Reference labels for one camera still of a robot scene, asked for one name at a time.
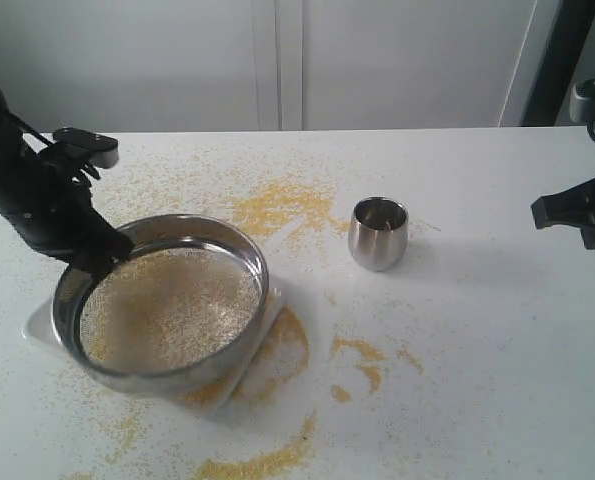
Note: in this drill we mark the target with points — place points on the stainless steel cup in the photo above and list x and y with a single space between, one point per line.
378 233

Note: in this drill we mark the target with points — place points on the yellow grain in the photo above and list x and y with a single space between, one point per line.
167 310

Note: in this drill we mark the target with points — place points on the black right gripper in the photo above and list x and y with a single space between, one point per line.
574 207

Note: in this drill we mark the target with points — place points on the white plastic tray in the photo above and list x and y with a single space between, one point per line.
38 331

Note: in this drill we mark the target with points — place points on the round stainless steel sieve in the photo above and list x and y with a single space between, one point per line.
150 235

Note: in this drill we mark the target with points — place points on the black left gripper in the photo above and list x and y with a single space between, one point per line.
45 196

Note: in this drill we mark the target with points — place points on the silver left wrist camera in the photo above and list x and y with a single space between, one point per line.
96 149

